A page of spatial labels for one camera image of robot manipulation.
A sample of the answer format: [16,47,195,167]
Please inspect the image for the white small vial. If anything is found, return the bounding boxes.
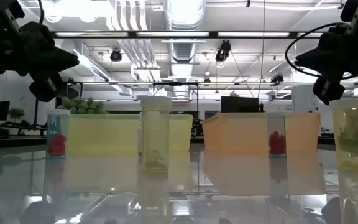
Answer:
[45,108,71,159]

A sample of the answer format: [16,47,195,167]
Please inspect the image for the clear narrow bottle red pills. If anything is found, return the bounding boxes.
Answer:
[267,112,287,156]

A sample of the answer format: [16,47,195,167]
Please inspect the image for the yellow-green medicine bottle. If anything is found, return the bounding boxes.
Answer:
[140,96,172,174]

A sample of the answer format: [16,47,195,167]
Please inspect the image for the yellow translucent plastic bin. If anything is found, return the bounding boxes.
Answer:
[65,113,194,156]

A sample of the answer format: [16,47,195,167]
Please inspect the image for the orange translucent plastic bin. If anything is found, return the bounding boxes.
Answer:
[202,111,321,154]

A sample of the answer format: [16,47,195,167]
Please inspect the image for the small potted desk plant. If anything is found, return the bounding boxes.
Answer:
[7,107,26,124]

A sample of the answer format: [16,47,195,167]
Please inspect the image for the green artificial potted plant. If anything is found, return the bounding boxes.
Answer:
[57,96,107,115]

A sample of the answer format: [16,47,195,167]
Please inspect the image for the black desk monitor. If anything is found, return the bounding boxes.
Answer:
[0,100,11,121]

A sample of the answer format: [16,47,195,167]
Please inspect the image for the black office monitor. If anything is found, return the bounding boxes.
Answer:
[221,95,260,113]

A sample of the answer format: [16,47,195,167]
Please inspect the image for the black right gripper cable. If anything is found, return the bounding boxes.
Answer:
[284,22,358,80]

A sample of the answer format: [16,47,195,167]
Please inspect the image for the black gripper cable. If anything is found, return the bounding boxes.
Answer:
[284,22,358,80]
[37,0,45,25]

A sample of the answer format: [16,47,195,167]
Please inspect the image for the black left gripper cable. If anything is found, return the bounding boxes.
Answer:
[37,0,45,25]

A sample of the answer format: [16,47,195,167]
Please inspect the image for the black aluminium rig frame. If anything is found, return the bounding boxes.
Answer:
[50,30,326,40]

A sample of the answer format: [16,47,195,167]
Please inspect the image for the silver ventilation duct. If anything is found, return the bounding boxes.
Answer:
[163,0,207,97]

